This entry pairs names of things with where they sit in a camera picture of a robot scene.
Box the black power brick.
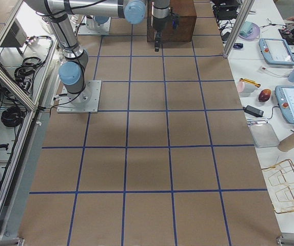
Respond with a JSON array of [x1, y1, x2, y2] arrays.
[[243, 105, 264, 117]]

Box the small black blue device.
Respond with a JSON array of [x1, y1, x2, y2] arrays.
[[233, 43, 244, 50]]

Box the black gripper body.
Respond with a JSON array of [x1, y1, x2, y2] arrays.
[[151, 15, 168, 33]]

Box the gold wire rack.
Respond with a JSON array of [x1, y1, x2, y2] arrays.
[[262, 159, 294, 214]]

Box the clear plastic tray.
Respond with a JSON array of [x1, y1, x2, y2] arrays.
[[246, 118, 279, 148]]

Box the red mango fruit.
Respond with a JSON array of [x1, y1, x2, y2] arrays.
[[258, 89, 271, 103]]

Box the aluminium frame post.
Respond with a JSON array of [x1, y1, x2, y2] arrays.
[[223, 0, 254, 58]]

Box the lavender bowl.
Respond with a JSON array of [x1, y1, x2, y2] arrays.
[[239, 21, 260, 40]]

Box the dark wooden drawer cabinet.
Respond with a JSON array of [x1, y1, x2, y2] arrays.
[[161, 0, 197, 43]]

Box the gold metal tool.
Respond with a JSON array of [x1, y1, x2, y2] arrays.
[[240, 78, 261, 88]]

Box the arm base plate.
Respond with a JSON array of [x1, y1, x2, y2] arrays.
[[56, 80, 102, 114], [76, 15, 111, 36]]

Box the upper teach pendant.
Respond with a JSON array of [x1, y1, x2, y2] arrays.
[[259, 38, 294, 66]]

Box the pink cup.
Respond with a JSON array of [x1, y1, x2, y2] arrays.
[[237, 81, 257, 93]]

